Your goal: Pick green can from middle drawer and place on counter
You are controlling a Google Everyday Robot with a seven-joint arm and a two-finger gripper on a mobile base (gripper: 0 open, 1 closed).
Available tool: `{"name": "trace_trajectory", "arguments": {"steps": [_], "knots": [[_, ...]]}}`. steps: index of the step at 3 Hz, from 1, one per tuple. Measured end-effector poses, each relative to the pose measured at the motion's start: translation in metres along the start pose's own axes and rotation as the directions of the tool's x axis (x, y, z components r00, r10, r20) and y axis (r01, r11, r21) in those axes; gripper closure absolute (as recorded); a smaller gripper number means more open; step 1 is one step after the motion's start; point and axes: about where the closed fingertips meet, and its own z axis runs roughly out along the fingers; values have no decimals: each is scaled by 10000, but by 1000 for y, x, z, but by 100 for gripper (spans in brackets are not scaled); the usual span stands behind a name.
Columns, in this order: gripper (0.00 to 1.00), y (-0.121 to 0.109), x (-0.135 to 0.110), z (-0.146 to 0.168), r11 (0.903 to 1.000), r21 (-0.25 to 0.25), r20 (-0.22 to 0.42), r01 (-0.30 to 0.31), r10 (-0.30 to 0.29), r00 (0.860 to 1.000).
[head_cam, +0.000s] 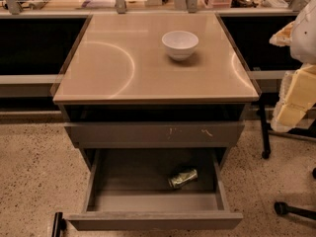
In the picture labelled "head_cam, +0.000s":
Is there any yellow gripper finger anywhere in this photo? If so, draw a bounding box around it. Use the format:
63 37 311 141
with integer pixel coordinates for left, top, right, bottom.
271 64 316 132
269 22 294 47

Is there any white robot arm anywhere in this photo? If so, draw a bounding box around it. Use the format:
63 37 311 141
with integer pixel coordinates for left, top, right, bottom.
270 0 316 132

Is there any closed grey top drawer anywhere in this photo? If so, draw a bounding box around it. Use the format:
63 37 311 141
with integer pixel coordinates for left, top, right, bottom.
65 121 244 149

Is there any grey drawer cabinet with counter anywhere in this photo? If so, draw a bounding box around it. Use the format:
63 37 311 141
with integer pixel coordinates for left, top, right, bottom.
53 13 260 163

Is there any open grey middle drawer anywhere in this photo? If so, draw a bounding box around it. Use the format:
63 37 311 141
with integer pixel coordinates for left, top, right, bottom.
66 149 243 231

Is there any black rolling stand leg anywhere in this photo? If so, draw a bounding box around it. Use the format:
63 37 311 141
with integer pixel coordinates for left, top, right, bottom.
258 99 271 159

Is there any white ceramic bowl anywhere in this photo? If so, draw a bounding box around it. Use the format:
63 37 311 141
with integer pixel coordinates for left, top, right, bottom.
162 31 199 61

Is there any black chair leg with caster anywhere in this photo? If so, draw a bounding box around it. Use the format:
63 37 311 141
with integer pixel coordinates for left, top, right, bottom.
274 201 316 220

